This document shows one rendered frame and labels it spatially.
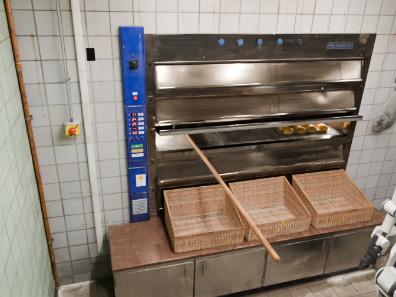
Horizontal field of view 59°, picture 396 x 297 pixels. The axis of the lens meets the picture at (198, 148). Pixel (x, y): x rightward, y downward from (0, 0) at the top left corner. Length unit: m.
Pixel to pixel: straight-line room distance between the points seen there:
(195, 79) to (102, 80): 0.68
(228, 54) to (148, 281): 1.80
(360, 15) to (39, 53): 2.44
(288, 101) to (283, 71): 0.27
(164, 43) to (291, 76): 1.08
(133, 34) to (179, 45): 0.34
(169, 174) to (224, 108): 0.71
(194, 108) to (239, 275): 1.39
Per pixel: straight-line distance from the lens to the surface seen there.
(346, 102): 3.42
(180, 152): 2.88
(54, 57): 2.58
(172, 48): 2.64
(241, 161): 3.11
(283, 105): 3.07
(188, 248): 2.77
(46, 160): 2.82
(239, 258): 2.94
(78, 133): 2.64
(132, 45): 2.54
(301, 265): 3.32
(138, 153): 2.78
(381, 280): 2.85
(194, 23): 2.64
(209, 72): 2.74
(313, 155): 3.45
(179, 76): 2.67
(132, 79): 2.58
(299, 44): 3.01
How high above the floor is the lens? 2.39
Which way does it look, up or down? 24 degrees down
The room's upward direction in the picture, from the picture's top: 2 degrees clockwise
